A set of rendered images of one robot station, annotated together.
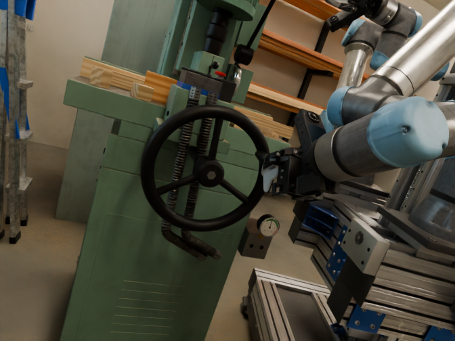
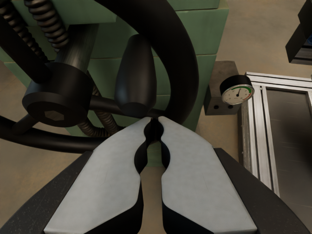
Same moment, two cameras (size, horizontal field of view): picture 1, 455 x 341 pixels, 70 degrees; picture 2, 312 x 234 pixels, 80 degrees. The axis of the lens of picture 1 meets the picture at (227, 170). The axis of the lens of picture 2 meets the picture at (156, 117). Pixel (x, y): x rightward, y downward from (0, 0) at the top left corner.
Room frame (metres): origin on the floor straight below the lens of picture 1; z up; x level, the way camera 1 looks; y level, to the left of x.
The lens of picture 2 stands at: (0.60, -0.11, 0.96)
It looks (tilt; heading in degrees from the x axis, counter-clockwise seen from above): 58 degrees down; 24
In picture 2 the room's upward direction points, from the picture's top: 5 degrees counter-clockwise
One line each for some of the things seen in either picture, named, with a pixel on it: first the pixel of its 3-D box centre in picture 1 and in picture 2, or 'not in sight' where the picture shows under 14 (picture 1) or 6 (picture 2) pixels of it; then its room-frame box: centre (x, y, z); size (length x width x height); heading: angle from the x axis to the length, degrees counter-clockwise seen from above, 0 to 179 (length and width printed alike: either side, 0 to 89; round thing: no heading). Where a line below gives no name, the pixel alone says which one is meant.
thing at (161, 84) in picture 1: (185, 96); not in sight; (0.92, 0.18, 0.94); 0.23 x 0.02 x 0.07; 110
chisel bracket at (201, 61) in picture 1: (205, 69); not in sight; (1.02, 0.16, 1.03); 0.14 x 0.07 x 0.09; 20
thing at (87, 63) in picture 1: (185, 98); not in sight; (1.01, 0.19, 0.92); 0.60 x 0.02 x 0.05; 110
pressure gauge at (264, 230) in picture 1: (266, 227); (234, 91); (0.89, -0.16, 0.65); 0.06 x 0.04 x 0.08; 110
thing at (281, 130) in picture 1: (209, 107); not in sight; (1.02, 0.11, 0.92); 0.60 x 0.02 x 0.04; 110
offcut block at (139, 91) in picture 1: (141, 92); not in sight; (0.82, 0.27, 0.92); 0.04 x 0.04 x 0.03; 45
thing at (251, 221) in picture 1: (251, 237); (220, 88); (0.96, -0.14, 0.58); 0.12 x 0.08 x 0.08; 20
